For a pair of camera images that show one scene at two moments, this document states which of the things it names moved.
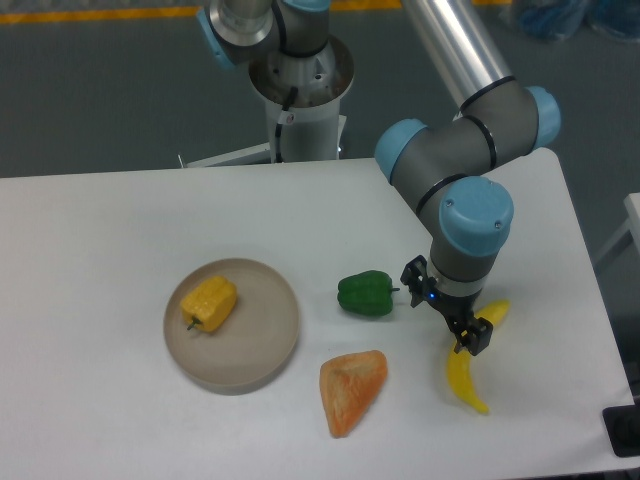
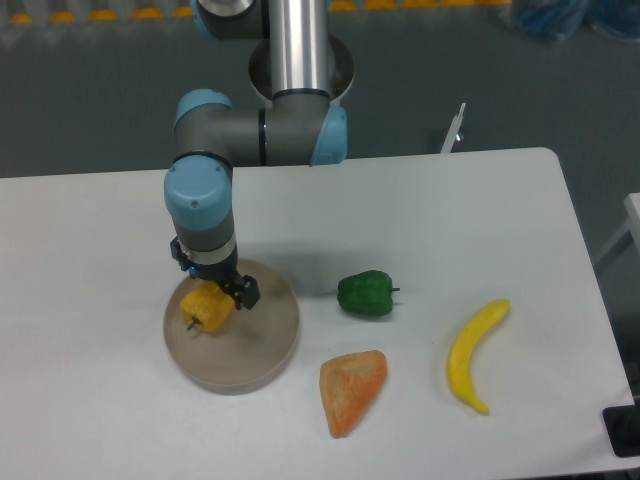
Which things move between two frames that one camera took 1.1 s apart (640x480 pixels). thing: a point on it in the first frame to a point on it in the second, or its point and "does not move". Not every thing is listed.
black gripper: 452,306 to 225,273
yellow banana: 458,366 does not move
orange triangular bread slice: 348,384 does not move
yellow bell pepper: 209,303 does not move
